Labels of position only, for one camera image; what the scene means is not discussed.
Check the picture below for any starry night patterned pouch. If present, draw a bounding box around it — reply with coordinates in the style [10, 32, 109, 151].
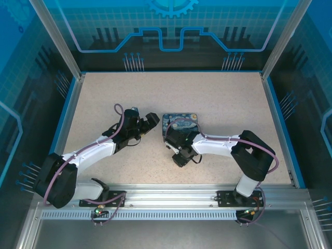
[162, 113, 200, 144]

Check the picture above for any grey metal shelf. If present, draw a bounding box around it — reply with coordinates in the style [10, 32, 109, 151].
[15, 202, 332, 249]

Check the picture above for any blue table edge strip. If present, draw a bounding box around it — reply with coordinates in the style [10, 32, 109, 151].
[37, 77, 78, 189]
[266, 77, 307, 189]

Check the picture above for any small lit connector board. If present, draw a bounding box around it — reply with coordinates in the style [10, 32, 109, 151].
[242, 207, 261, 217]
[93, 206, 109, 218]

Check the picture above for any aluminium mounting rail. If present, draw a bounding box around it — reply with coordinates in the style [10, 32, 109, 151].
[33, 183, 310, 209]

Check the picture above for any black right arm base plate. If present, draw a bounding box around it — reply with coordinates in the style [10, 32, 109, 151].
[216, 190, 265, 208]

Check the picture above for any slotted grey cable duct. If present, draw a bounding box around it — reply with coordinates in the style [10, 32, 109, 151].
[40, 210, 240, 221]

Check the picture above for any aluminium table side rail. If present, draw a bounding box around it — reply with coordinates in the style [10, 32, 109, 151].
[260, 72, 298, 188]
[43, 74, 87, 189]

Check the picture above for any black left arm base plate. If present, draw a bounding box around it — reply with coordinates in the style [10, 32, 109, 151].
[79, 190, 128, 208]

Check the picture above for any aluminium frame post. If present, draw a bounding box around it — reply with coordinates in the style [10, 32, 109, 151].
[260, 0, 313, 80]
[27, 0, 87, 80]

